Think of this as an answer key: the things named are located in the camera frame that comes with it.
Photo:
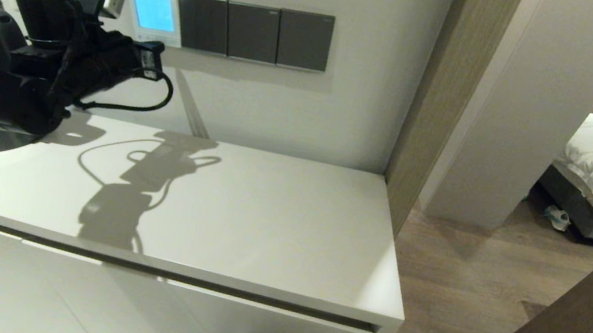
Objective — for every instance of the light wooden door frame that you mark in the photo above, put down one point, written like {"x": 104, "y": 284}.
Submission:
{"x": 452, "y": 66}

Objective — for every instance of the dark grey multi-rocker wall switch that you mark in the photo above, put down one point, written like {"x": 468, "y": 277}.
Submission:
{"x": 202, "y": 24}

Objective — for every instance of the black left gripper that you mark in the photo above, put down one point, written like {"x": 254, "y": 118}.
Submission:
{"x": 100, "y": 61}

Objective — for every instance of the dark grey single wall switch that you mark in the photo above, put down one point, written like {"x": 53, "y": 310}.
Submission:
{"x": 304, "y": 40}
{"x": 252, "y": 32}

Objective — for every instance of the white sideboard cabinet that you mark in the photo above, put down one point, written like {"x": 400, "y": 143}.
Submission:
{"x": 266, "y": 215}

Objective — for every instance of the white wall thermostat panel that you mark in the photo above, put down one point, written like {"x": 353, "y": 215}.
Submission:
{"x": 154, "y": 11}

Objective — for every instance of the grey bed base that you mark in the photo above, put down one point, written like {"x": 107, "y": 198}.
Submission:
{"x": 567, "y": 201}

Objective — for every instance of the white slipper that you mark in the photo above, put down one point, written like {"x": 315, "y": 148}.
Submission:
{"x": 558, "y": 217}

